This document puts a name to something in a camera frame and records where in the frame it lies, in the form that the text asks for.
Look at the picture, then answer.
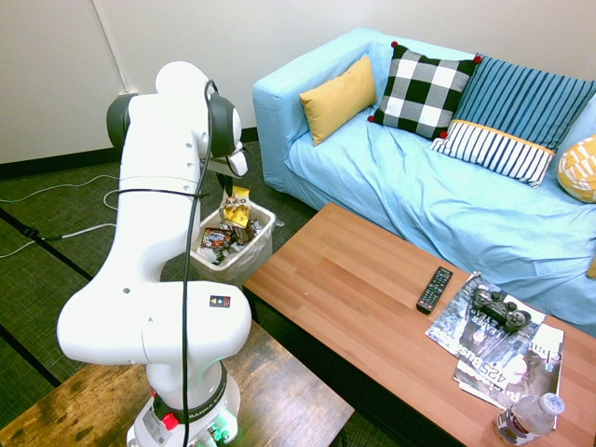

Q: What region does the white crumpled paper trash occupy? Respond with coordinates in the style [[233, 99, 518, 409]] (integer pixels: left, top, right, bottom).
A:
[[196, 240, 244, 269]]

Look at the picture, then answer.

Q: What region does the yellow white patterned round pillow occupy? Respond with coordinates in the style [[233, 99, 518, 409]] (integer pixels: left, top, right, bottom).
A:
[[557, 134, 596, 204]]

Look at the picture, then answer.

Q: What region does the thick white floor cable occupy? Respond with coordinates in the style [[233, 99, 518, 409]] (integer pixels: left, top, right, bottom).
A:
[[0, 189, 120, 260]]

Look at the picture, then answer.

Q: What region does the light blue sofa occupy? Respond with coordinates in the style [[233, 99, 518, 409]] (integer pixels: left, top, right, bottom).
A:
[[252, 26, 596, 339]]

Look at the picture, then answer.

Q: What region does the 425 Business magazine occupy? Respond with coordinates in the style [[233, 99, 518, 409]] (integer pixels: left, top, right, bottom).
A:
[[452, 320, 565, 412]]

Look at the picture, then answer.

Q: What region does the white trash bin with liner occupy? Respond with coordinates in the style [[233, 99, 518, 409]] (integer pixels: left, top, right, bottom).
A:
[[189, 204, 278, 288]]

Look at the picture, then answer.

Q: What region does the light wood coffee table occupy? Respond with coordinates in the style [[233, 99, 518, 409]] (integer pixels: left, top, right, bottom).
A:
[[242, 202, 596, 447]]

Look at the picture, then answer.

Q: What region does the blue striped pillow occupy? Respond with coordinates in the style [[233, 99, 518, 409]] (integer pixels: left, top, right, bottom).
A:
[[450, 54, 596, 153]]

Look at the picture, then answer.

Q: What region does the yellow chip bag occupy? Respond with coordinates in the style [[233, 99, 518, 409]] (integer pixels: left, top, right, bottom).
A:
[[219, 184, 253, 229]]

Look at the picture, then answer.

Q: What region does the plain yellow rectangular pillow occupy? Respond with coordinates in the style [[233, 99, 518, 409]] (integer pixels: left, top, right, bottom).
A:
[[299, 54, 378, 147]]

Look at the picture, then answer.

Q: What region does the black white checkered pillow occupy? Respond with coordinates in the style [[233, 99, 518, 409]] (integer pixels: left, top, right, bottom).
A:
[[367, 40, 483, 141]]

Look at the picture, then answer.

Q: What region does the rustic dark wood table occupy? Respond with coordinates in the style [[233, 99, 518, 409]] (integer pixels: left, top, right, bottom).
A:
[[0, 319, 356, 447]]

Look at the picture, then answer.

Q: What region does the black tv remote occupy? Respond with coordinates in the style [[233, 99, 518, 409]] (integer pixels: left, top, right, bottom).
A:
[[415, 265, 454, 316]]

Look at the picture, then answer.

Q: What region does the black game controller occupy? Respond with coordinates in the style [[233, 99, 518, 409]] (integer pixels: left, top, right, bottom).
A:
[[470, 284, 533, 334]]

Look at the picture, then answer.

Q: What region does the brown candy wrapper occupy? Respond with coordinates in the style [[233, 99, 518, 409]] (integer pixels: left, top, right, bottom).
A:
[[232, 217, 262, 245]]

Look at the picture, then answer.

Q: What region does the red orange candy wrapper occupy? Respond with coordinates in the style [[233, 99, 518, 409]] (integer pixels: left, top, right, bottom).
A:
[[200, 226, 234, 252]]

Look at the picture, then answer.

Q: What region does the white navy striped pillow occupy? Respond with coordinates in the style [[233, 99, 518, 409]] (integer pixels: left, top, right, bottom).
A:
[[428, 118, 557, 189]]

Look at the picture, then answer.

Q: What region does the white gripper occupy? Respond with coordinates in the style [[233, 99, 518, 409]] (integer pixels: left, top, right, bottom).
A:
[[204, 142, 251, 198]]

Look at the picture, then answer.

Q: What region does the thin white floor cable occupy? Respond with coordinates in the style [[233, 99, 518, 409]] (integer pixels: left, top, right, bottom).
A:
[[0, 173, 121, 204]]

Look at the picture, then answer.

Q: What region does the white wall cable conduit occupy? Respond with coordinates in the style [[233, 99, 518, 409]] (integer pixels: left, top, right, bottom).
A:
[[91, 0, 130, 95]]

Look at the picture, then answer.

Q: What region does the clear plastic water bottle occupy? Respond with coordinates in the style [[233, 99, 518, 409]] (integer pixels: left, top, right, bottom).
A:
[[494, 392, 566, 447]]

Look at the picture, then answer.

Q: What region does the grey cover magazine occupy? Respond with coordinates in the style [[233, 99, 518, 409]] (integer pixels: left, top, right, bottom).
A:
[[424, 271, 547, 370]]

